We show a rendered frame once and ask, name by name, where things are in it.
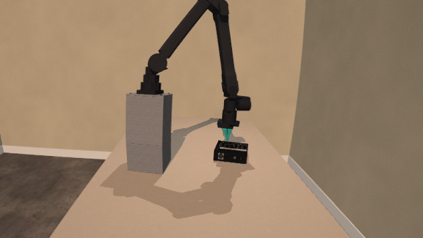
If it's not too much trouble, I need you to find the black lighting desk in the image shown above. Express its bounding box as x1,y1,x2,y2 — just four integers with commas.
213,140,249,164

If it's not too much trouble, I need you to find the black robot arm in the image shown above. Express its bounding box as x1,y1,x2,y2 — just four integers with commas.
137,0,251,122

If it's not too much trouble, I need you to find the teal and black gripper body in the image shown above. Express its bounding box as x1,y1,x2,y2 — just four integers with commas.
217,110,240,129

